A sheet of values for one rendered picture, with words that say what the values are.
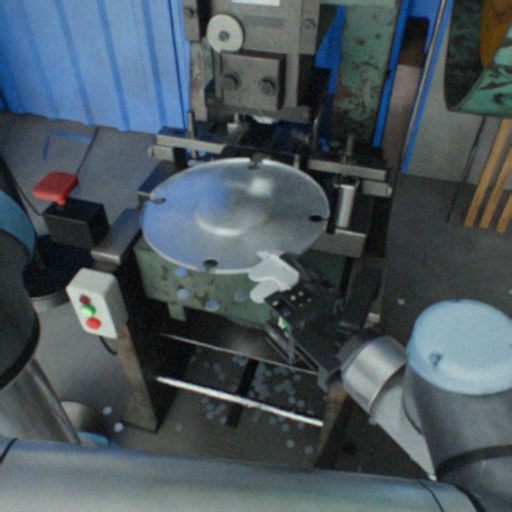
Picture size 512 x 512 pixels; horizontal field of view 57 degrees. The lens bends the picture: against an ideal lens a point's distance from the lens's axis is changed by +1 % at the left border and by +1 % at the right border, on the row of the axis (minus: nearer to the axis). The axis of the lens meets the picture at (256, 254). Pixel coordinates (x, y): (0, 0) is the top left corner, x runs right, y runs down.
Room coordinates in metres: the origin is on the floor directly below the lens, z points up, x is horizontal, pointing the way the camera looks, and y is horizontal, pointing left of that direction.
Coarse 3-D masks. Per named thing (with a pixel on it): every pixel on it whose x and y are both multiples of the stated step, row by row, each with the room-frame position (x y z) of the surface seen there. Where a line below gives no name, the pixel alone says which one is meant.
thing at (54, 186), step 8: (48, 176) 0.70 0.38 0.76; (56, 176) 0.70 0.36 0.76; (64, 176) 0.70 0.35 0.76; (72, 176) 0.70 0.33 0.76; (40, 184) 0.68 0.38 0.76; (48, 184) 0.68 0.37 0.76; (56, 184) 0.68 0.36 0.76; (64, 184) 0.68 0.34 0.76; (72, 184) 0.68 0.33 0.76; (40, 192) 0.65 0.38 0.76; (48, 192) 0.65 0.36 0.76; (56, 192) 0.65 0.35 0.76; (64, 192) 0.66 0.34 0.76; (56, 200) 0.65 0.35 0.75; (64, 200) 0.68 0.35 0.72
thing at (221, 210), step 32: (224, 160) 0.71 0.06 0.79; (160, 192) 0.62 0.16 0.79; (192, 192) 0.61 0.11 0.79; (224, 192) 0.60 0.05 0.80; (256, 192) 0.60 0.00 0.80; (288, 192) 0.61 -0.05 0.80; (320, 192) 0.60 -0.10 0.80; (160, 224) 0.53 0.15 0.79; (192, 224) 0.53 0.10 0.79; (224, 224) 0.52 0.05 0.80; (256, 224) 0.52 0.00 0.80; (288, 224) 0.52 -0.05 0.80; (320, 224) 0.52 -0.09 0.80; (192, 256) 0.46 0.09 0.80; (224, 256) 0.45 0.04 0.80; (256, 256) 0.45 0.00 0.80
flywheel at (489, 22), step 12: (492, 0) 0.77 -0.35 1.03; (504, 0) 0.74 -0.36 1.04; (492, 12) 0.73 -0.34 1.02; (504, 12) 0.70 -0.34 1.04; (492, 24) 0.70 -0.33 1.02; (504, 24) 0.62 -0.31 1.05; (480, 36) 0.77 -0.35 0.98; (492, 36) 0.67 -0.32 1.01; (480, 48) 0.73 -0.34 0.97; (492, 48) 0.64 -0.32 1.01
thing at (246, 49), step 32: (224, 0) 0.74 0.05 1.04; (256, 0) 0.73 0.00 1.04; (288, 0) 0.72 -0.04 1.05; (224, 32) 0.72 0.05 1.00; (256, 32) 0.73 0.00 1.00; (288, 32) 0.71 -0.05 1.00; (224, 64) 0.71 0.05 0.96; (256, 64) 0.70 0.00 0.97; (288, 64) 0.71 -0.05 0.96; (224, 96) 0.71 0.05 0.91; (256, 96) 0.70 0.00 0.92; (288, 96) 0.71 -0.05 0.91
